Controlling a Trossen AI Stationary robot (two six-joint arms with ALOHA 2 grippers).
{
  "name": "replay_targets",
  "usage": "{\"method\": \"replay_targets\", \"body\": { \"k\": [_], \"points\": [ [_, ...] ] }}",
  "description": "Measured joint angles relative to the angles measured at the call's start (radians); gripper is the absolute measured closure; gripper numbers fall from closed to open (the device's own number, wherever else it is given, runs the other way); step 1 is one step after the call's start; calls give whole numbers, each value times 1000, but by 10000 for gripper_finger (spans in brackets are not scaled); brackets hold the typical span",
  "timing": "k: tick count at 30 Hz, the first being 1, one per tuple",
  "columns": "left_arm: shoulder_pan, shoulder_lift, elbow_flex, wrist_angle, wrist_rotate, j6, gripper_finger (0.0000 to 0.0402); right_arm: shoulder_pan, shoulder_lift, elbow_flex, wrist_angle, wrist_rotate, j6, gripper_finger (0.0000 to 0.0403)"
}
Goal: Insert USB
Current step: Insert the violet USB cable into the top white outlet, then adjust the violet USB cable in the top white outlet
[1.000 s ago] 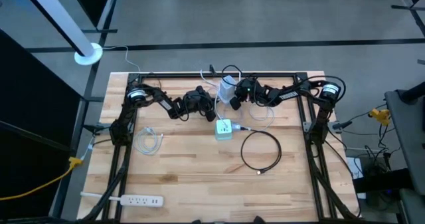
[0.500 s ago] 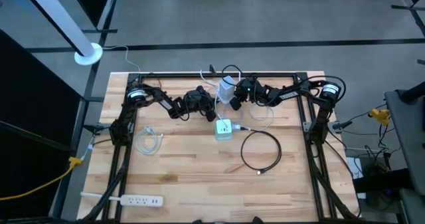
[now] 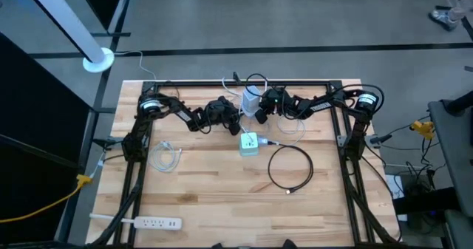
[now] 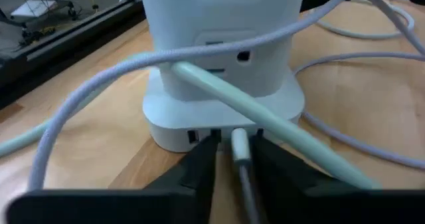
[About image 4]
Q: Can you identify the black aluminium table frame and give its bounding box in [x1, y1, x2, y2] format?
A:
[0, 0, 147, 110]

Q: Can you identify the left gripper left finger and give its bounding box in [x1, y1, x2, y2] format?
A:
[5, 134, 222, 224]

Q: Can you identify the mint green cube power strip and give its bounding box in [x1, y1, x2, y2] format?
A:
[141, 0, 307, 154]

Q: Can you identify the white USB cable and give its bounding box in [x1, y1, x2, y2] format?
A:
[313, 0, 416, 41]

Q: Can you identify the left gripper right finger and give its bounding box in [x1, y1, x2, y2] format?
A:
[248, 134, 425, 224]

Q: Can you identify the white wheeled cart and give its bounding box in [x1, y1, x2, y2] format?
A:
[0, 0, 100, 49]

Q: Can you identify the lavender braided USB cable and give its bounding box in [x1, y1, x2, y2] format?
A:
[26, 0, 425, 224]

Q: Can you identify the pale green power cord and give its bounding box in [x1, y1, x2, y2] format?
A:
[0, 0, 381, 190]

